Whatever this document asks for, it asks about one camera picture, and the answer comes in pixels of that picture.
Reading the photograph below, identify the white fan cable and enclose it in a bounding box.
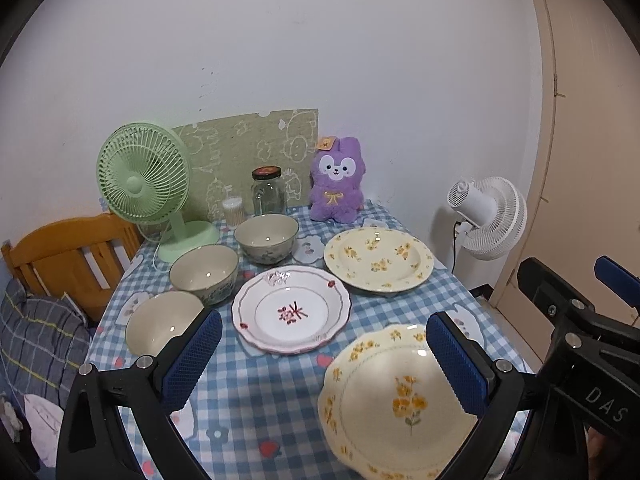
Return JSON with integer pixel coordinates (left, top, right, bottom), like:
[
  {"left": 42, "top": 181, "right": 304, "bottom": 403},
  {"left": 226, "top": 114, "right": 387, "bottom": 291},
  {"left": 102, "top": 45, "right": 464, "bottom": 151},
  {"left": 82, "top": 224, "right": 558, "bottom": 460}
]
[{"left": 151, "top": 220, "right": 175, "bottom": 272}]

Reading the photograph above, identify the beige door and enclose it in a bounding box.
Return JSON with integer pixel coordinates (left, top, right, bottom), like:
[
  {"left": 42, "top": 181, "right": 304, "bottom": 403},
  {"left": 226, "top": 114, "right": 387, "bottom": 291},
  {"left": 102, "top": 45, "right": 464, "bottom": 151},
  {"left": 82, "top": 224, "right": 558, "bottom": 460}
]
[{"left": 489, "top": 0, "right": 640, "bottom": 321}]

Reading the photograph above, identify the white plate with red flower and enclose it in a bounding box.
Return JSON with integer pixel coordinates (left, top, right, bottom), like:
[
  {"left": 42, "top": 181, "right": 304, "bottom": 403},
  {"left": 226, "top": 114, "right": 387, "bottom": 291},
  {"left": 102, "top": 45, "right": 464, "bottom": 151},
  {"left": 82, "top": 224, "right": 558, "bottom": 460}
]
[{"left": 231, "top": 266, "right": 352, "bottom": 356}]

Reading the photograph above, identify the green desk fan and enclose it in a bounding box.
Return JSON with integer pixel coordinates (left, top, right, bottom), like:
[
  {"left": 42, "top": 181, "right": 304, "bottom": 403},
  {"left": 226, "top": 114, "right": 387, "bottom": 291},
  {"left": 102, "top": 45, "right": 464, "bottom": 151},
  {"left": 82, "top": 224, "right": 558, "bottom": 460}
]
[{"left": 96, "top": 121, "right": 221, "bottom": 264}]

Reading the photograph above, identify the glass jar with dark lid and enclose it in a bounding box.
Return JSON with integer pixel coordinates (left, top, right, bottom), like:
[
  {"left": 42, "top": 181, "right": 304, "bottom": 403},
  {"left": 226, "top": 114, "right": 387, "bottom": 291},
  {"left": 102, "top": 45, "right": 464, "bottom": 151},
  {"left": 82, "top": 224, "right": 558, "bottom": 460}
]
[{"left": 251, "top": 166, "right": 287, "bottom": 217}]

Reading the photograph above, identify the green cartoon print board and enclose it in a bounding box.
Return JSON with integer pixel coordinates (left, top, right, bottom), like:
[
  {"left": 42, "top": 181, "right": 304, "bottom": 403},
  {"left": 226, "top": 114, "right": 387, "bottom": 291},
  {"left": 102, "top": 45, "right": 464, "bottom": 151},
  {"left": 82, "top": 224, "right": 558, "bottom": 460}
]
[{"left": 172, "top": 108, "right": 319, "bottom": 221}]

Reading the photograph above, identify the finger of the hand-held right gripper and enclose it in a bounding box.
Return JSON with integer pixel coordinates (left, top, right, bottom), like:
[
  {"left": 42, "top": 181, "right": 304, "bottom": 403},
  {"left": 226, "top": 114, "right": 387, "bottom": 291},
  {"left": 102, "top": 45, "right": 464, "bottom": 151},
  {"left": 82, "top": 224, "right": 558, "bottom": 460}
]
[
  {"left": 517, "top": 257, "right": 599, "bottom": 329},
  {"left": 595, "top": 256, "right": 640, "bottom": 311}
]

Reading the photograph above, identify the white garment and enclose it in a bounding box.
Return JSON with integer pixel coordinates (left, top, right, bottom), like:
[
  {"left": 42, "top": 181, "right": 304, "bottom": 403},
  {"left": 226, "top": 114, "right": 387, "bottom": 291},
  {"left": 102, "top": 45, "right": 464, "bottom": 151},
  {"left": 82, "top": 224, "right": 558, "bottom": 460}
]
[{"left": 22, "top": 392, "right": 66, "bottom": 468}]

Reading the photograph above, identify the black fan cable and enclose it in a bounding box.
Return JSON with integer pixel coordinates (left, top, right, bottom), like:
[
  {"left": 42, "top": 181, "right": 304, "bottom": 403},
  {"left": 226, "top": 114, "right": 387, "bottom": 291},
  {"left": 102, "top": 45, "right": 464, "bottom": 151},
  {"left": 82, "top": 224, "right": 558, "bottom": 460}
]
[{"left": 451, "top": 219, "right": 462, "bottom": 275}]

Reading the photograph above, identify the purple plush bunny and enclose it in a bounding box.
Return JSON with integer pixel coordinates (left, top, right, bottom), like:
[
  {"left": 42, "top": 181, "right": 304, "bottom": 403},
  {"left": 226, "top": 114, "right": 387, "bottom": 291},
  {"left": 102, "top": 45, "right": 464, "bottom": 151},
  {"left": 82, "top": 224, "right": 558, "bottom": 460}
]
[{"left": 308, "top": 135, "right": 366, "bottom": 223}]

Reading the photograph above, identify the scalloped yellow floral plate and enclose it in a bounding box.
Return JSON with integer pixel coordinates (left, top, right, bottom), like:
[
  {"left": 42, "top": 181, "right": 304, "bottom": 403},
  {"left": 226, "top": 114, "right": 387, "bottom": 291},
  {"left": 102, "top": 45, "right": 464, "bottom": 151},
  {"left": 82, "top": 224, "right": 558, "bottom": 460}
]
[{"left": 317, "top": 324, "right": 501, "bottom": 480}]

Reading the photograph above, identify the white clip fan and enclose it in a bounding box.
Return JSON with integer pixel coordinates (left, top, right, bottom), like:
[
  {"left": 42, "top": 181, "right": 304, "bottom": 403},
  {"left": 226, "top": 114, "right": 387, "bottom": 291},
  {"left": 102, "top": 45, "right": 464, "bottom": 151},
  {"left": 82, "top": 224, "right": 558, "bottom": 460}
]
[{"left": 446, "top": 176, "right": 528, "bottom": 261}]

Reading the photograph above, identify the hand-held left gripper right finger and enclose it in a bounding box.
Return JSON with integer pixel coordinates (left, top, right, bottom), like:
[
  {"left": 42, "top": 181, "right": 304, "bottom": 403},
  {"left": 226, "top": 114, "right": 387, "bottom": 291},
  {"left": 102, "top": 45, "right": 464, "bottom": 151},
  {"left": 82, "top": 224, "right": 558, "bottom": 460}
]
[{"left": 425, "top": 311, "right": 536, "bottom": 480}]

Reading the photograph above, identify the round yellow floral plate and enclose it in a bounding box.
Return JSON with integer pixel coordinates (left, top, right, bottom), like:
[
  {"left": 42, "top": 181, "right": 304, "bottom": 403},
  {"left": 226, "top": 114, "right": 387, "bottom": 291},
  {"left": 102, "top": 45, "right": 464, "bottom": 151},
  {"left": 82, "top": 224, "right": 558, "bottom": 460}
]
[{"left": 323, "top": 227, "right": 435, "bottom": 294}]

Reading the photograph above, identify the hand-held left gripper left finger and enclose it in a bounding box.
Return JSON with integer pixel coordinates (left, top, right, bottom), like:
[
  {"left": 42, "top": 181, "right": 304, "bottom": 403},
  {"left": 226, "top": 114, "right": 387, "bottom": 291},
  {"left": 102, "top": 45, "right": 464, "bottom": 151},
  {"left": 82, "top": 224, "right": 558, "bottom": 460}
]
[{"left": 56, "top": 307, "right": 223, "bottom": 480}]

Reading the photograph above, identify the cotton swab container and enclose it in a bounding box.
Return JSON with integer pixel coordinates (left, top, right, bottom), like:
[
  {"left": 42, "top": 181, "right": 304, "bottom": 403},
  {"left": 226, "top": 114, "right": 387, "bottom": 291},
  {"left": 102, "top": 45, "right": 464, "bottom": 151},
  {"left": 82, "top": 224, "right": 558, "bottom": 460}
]
[{"left": 221, "top": 192, "right": 246, "bottom": 227}]

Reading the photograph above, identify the cream floral bowl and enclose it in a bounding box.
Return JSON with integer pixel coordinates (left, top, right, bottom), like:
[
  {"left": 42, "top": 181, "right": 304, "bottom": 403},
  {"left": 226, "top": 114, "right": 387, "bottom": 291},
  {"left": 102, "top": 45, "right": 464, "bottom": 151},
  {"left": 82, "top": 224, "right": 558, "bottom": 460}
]
[
  {"left": 125, "top": 290, "right": 206, "bottom": 357},
  {"left": 234, "top": 214, "right": 300, "bottom": 265},
  {"left": 169, "top": 244, "right": 240, "bottom": 307}
]

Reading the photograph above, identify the grey plaid pillow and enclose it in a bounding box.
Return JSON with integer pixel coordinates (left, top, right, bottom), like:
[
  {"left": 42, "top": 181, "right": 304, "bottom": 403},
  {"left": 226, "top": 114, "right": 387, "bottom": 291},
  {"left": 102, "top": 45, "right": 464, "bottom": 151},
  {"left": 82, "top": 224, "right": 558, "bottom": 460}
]
[{"left": 0, "top": 277, "right": 93, "bottom": 411}]

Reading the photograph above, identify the blue checked tablecloth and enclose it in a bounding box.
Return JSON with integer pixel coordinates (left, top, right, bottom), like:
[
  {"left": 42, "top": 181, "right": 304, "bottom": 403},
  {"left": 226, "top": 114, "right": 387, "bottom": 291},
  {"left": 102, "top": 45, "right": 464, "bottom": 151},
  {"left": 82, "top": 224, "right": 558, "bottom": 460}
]
[{"left": 82, "top": 199, "right": 536, "bottom": 480}]

